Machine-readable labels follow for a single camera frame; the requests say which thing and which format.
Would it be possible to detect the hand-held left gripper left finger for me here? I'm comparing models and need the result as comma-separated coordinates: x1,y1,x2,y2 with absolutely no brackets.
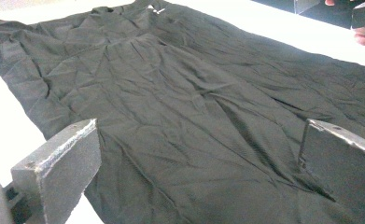
10,118,103,224

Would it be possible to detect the black garment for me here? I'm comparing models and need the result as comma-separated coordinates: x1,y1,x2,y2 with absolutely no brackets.
0,0,365,224

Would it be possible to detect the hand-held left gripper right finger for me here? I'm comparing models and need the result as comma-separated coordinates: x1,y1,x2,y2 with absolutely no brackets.
298,118,365,224

